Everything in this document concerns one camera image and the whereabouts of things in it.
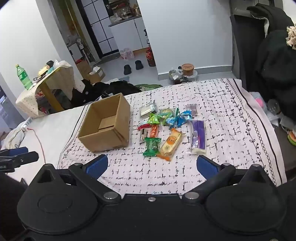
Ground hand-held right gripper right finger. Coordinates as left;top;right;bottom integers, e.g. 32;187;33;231
183;155;275;204

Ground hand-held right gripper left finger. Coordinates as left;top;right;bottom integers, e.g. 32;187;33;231
30;154;121;204

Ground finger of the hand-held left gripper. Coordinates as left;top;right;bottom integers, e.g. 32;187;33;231
0;147;28;158
13;151;39;166

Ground long purple snack packet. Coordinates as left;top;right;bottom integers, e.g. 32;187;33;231
188;120;207;154

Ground yellow orange cracker packet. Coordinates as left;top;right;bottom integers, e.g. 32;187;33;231
157;128;182;161

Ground brown cardboard box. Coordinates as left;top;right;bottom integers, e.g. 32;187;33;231
77;93;131;153

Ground blue snack packet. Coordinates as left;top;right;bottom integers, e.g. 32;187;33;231
165;111;192;127

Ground green candy packet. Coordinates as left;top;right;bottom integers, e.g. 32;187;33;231
143;137;162;157

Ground dark purple clear snack packet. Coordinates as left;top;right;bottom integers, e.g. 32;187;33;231
186;104;199;117

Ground orange snack packet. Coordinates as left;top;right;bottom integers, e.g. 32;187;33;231
149;125;160;138

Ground teal yellow snack packet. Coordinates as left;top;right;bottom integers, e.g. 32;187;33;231
159;108;174;119

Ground beige clear snack packet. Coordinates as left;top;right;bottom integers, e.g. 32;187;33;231
140;102;158;117

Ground cream cloth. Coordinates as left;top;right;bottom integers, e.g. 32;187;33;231
1;128;25;149

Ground white power strip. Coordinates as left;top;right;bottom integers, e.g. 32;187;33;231
17;118;33;131

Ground black white printed blanket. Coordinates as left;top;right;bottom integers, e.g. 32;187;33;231
57;78;287;195

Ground yellow wooden table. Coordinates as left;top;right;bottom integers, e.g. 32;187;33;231
32;67;65;113

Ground green plastic bottle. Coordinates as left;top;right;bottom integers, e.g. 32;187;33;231
16;64;33;90

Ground black clothes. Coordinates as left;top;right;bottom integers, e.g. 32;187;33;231
70;79;109;108

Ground small table with cloth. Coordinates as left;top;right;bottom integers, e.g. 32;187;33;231
16;61;75;118

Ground colorful round toy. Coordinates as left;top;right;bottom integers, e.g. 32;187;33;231
287;128;296;146

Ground doll figure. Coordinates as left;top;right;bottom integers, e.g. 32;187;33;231
38;60;56;76

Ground open floor carton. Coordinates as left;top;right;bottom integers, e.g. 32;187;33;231
89;67;106;84

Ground green floor mat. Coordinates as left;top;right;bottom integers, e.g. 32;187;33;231
135;83;163;91

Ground clear plastic trash bag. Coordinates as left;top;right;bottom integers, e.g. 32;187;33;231
168;68;185;84

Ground brown lidded tub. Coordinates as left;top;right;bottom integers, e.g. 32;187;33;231
181;64;195;76

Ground brown floor carton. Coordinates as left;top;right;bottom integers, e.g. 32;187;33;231
76;60;92;76

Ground small white cabinet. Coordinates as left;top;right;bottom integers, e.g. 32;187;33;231
69;44;84;63

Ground grey wardrobe panel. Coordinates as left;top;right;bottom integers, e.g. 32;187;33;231
230;13;258;91

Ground pink plastic bag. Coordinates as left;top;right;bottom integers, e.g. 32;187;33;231
120;48;134;60

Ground red labelled bottle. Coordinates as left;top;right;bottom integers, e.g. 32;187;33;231
146;47;156;67

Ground black jacket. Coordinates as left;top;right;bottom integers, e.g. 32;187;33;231
246;3;296;116

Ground black framed glass door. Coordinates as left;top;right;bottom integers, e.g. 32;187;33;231
75;0;119;57

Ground beige fluffy trim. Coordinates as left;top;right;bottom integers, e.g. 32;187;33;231
285;25;296;50

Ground cluttered kitchen shelf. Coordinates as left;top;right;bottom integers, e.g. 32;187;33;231
108;0;142;24

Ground red cable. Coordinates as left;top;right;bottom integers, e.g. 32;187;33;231
27;128;47;164

